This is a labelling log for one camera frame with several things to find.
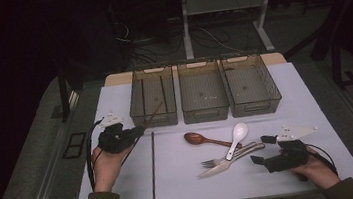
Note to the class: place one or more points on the white table mat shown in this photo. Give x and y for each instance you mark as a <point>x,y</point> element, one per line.
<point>181,192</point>

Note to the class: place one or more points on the smoky clear plastic bin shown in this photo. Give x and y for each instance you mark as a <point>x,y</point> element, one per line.
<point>153,97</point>
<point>250,86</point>
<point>202,91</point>

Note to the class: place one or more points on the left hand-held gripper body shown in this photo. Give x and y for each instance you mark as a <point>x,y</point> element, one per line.
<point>115,138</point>

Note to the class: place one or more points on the metal fork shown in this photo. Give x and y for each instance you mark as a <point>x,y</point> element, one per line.
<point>210,163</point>

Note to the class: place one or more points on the white ceramic spoon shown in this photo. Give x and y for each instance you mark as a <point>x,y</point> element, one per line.
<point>240,130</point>

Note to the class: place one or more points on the white metal stand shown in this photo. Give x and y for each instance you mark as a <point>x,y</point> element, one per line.
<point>186,28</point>

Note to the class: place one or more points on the brown wooden spoon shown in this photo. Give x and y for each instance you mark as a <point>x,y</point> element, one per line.
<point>193,138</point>

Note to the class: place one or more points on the black metal stand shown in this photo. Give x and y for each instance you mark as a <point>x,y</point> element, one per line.
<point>337,67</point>

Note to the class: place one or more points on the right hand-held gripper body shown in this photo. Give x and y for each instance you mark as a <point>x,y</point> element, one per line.
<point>288,160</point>

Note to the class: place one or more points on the metal table knife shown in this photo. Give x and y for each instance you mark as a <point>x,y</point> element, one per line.
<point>213,172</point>

